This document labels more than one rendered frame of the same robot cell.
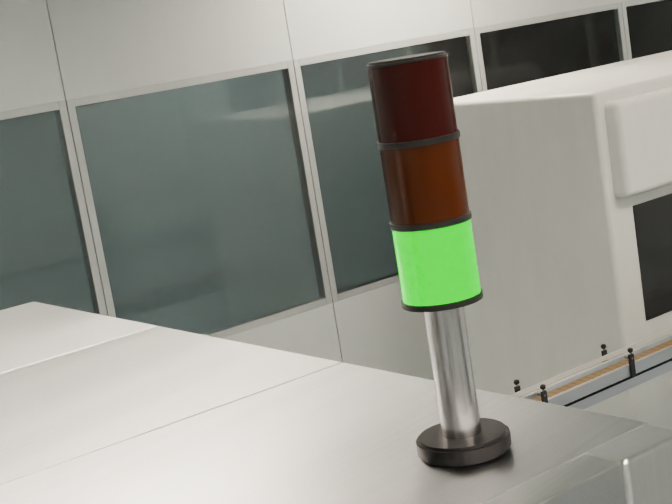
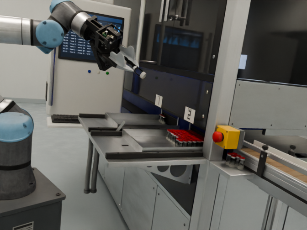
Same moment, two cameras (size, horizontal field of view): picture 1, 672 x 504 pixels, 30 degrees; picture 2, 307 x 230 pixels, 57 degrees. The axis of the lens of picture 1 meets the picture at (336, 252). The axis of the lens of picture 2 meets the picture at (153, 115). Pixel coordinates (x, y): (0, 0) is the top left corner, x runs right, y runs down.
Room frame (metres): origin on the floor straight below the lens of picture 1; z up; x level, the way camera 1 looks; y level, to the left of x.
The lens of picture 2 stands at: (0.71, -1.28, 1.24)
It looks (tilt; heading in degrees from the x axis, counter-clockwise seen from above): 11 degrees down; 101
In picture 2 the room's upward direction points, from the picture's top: 7 degrees clockwise
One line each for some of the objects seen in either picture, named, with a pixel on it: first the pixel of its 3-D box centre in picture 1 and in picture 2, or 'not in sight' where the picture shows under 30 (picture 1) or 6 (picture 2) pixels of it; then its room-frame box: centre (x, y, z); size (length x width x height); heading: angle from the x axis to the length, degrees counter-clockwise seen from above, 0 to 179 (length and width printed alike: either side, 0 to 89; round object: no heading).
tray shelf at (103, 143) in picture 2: not in sight; (139, 135); (0.39, 0.01, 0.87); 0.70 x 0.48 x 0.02; 125
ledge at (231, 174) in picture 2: not in sight; (234, 169); (0.83, -0.21, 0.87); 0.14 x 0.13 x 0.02; 35
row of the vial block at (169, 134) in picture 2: not in sight; (176, 139); (0.58, -0.06, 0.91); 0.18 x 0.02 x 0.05; 125
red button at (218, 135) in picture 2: not in sight; (218, 137); (0.75, -0.25, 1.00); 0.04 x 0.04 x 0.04; 35
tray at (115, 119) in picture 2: not in sight; (140, 122); (0.35, 0.19, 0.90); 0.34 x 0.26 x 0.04; 35
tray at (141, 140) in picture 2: not in sight; (167, 141); (0.55, -0.09, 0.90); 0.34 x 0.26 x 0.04; 35
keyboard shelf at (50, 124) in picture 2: not in sight; (83, 121); (-0.07, 0.37, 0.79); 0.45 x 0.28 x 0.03; 35
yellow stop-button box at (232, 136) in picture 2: not in sight; (228, 137); (0.79, -0.22, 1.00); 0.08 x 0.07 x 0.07; 35
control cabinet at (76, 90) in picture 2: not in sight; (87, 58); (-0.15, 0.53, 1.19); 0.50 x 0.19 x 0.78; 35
